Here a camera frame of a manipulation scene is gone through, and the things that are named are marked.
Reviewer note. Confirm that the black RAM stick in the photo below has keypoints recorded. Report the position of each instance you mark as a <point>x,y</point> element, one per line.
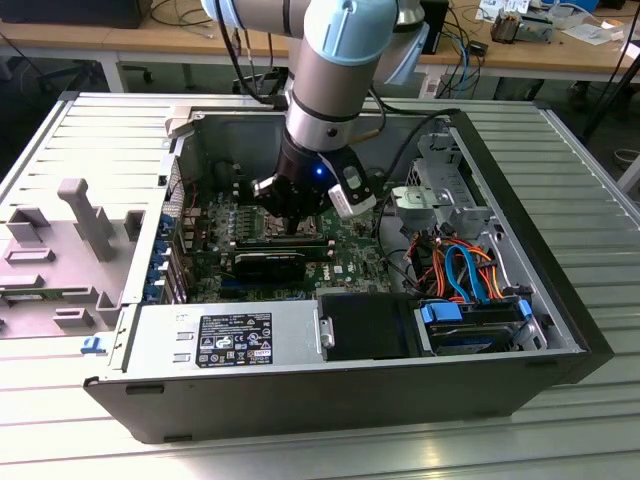
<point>280,244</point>

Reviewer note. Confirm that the small blue clip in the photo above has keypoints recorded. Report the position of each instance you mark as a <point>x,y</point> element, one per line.
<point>92,346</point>

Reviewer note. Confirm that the grey parts rack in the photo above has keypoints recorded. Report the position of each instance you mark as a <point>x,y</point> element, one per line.
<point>82,210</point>

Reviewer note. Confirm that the black graphics card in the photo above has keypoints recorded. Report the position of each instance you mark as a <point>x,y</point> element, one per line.
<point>270,267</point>

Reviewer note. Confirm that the wooden desk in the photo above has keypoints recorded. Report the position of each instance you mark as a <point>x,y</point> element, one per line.
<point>75,40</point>

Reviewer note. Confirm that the metal CPU cooler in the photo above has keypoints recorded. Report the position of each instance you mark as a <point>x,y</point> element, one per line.
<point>506,27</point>

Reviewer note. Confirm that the white paper sheets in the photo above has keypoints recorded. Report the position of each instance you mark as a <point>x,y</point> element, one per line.
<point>592,32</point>

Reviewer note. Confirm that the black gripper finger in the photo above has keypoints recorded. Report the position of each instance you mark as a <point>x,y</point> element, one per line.
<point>265,190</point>

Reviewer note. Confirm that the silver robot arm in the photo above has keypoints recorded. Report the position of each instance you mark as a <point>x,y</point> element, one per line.
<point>325,75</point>

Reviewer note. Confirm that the silver power supply unit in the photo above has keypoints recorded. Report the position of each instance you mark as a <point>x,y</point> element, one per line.
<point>295,345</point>

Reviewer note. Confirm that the CPU socket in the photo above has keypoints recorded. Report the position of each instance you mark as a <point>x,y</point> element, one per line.
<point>263,225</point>

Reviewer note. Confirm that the black and silver PC case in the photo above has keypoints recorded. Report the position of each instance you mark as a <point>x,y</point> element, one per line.
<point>300,400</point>

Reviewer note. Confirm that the black computer tower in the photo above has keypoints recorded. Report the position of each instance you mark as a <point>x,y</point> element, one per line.
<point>75,12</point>

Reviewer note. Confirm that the silver camera with black bracket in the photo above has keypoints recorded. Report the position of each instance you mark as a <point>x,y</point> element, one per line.
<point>346,204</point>

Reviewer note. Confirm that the small black adapter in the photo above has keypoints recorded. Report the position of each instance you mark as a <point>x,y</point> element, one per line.
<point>477,48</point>

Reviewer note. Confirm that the black upright box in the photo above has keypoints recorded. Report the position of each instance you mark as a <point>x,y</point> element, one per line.
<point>437,30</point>

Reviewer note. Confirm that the hard disk in blue carrier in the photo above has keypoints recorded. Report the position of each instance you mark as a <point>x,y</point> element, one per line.
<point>440,314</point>

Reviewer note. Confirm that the silver drive cage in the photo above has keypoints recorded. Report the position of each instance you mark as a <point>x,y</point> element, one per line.
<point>447,190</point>

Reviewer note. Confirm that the green motherboard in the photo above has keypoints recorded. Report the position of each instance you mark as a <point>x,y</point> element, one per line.
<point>350,240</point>

